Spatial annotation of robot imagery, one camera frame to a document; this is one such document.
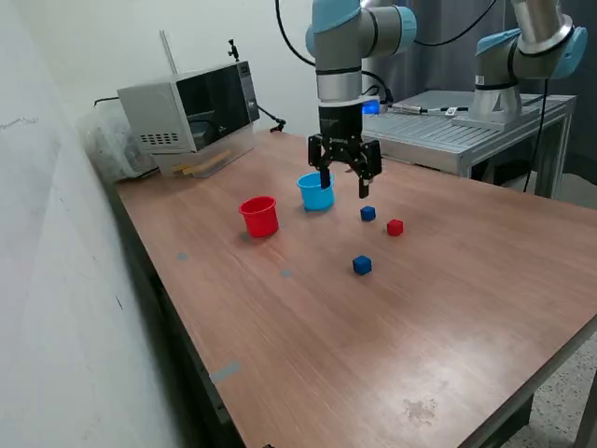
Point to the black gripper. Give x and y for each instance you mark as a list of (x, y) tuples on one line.
[(340, 126)]

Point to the blue cube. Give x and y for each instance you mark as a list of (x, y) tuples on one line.
[(368, 214), (362, 265)]

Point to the grey metal robot base table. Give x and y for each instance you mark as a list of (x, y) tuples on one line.
[(434, 135)]

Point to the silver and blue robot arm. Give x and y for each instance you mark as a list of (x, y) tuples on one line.
[(338, 46)]

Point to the blue plastic bin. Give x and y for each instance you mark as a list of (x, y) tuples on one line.
[(317, 200)]

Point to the red plastic bin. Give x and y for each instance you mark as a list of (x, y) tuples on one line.
[(259, 224)]

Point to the red cube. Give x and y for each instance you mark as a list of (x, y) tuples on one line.
[(395, 228)]

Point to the clear plastic stand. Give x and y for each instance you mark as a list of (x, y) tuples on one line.
[(235, 144)]

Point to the wooden stick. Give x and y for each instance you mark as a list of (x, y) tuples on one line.
[(205, 161), (200, 168)]

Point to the silver microwave oven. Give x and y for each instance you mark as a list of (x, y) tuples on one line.
[(154, 112)]

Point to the thin metal rod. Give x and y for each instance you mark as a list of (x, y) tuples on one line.
[(168, 51)]

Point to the long blue tape strip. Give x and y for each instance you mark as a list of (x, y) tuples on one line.
[(225, 372)]

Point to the crumpled clear plastic bag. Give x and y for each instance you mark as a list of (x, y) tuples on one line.
[(107, 144)]

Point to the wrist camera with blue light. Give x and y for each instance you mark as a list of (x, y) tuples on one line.
[(371, 106)]

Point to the black camera mount knob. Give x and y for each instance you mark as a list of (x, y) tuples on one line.
[(232, 50)]

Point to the small metal table bracket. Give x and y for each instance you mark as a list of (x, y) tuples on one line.
[(222, 414)]

